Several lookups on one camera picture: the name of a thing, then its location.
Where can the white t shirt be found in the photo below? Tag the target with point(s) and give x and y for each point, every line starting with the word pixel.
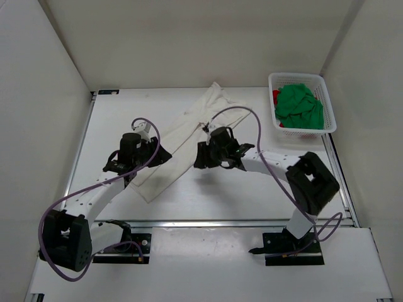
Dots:
pixel 181 137

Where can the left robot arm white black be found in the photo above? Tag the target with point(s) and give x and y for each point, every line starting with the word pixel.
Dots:
pixel 69 237

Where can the blue label sticker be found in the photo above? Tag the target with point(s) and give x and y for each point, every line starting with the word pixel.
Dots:
pixel 108 92

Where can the red t shirt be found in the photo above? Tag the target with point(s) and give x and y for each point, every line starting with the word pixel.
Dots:
pixel 276 93

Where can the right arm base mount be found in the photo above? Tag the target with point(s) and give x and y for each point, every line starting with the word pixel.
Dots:
pixel 281 249

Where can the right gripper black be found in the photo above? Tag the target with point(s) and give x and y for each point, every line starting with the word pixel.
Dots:
pixel 204 160

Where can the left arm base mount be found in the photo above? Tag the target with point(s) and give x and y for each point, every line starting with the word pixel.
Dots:
pixel 126 245

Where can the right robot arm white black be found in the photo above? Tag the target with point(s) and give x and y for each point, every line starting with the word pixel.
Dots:
pixel 312 184

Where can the white plastic basket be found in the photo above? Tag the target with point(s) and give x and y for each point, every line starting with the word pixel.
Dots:
pixel 318 87

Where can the green t shirt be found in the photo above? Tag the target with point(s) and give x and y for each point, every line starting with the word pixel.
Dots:
pixel 299 108

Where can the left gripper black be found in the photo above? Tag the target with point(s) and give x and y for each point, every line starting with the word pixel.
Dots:
pixel 162 156

